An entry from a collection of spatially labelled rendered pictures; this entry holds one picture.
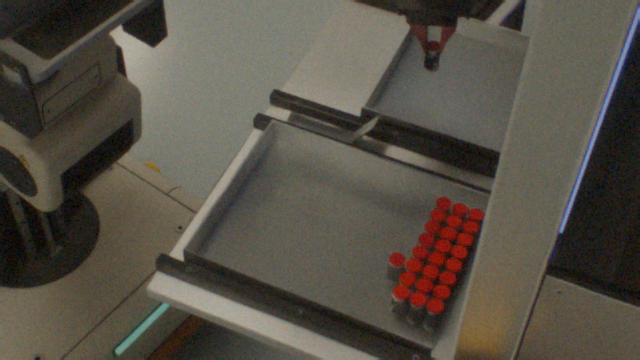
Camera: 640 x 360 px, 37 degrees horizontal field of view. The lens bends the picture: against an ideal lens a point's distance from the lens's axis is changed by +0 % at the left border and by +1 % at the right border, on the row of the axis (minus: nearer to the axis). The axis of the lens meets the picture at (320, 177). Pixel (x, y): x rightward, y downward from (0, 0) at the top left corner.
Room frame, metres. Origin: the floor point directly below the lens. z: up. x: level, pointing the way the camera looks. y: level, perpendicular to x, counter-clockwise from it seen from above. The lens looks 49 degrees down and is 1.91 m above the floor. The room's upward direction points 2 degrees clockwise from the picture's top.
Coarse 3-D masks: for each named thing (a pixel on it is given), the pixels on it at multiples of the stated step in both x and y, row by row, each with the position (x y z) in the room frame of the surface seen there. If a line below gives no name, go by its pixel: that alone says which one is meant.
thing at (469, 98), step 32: (480, 32) 1.20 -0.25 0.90; (512, 32) 1.19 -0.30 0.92; (416, 64) 1.14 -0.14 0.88; (448, 64) 1.14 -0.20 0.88; (480, 64) 1.14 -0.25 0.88; (512, 64) 1.15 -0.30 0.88; (384, 96) 1.06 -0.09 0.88; (416, 96) 1.07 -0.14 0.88; (448, 96) 1.07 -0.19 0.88; (480, 96) 1.07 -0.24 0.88; (512, 96) 1.07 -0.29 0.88; (416, 128) 0.97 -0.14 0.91; (448, 128) 1.00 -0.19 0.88; (480, 128) 1.00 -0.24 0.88
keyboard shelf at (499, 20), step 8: (504, 0) 1.41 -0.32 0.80; (512, 0) 1.41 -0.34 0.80; (520, 0) 1.41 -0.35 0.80; (496, 8) 1.38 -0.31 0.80; (504, 8) 1.38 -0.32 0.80; (512, 8) 1.39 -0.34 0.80; (488, 16) 1.36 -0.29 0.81; (496, 16) 1.36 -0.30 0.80; (504, 16) 1.36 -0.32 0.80; (496, 24) 1.34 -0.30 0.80; (504, 24) 1.36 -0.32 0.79
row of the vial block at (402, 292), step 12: (444, 204) 0.81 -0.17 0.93; (432, 216) 0.79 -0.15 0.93; (444, 216) 0.79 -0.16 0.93; (432, 228) 0.77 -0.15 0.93; (420, 240) 0.75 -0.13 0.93; (432, 240) 0.75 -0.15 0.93; (420, 252) 0.73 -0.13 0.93; (408, 264) 0.71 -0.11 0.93; (420, 264) 0.71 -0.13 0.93; (408, 276) 0.70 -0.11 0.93; (420, 276) 0.71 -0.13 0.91; (396, 288) 0.68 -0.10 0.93; (408, 288) 0.68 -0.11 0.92; (396, 300) 0.66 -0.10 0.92; (408, 300) 0.67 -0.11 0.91; (396, 312) 0.66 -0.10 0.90
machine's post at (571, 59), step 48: (576, 0) 0.52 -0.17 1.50; (624, 0) 0.51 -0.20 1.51; (528, 48) 0.53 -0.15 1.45; (576, 48) 0.52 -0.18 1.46; (528, 96) 0.53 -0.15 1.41; (576, 96) 0.52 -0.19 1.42; (528, 144) 0.52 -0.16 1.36; (576, 144) 0.51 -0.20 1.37; (528, 192) 0.52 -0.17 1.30; (480, 240) 0.53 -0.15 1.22; (528, 240) 0.52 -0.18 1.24; (480, 288) 0.53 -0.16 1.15; (528, 288) 0.51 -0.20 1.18; (480, 336) 0.52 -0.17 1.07
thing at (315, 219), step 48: (288, 144) 0.95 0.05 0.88; (336, 144) 0.93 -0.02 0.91; (240, 192) 0.86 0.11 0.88; (288, 192) 0.86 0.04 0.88; (336, 192) 0.87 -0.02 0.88; (384, 192) 0.87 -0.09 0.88; (432, 192) 0.87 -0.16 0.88; (480, 192) 0.85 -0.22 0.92; (192, 240) 0.75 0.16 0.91; (240, 240) 0.78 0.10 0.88; (288, 240) 0.78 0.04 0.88; (336, 240) 0.78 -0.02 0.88; (384, 240) 0.79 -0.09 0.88; (288, 288) 0.70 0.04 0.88; (336, 288) 0.70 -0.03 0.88; (384, 288) 0.71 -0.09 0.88; (384, 336) 0.62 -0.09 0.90; (432, 336) 0.64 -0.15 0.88
